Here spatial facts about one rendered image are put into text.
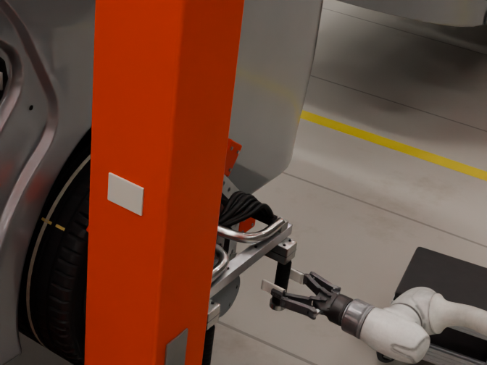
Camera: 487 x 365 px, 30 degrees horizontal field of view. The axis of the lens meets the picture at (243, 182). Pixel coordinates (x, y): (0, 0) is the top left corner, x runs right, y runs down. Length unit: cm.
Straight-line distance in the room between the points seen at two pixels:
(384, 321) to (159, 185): 99
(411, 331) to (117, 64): 114
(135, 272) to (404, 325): 91
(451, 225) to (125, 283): 301
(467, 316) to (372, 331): 24
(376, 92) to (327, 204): 142
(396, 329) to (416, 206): 229
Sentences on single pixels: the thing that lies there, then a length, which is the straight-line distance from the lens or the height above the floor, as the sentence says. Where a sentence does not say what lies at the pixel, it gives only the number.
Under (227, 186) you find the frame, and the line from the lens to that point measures 236.
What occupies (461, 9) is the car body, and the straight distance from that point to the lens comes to 459.
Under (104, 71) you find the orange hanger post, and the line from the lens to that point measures 138.
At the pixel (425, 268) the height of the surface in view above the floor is 34.
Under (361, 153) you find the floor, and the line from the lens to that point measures 486.
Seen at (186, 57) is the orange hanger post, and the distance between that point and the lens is 130.
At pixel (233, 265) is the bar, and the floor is 98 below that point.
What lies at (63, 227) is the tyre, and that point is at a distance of 212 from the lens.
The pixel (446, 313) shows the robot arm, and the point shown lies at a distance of 234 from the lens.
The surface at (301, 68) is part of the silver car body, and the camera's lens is 286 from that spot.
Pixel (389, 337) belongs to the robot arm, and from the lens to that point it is 223.
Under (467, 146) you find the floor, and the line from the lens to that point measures 518.
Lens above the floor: 223
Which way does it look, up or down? 30 degrees down
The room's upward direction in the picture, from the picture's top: 7 degrees clockwise
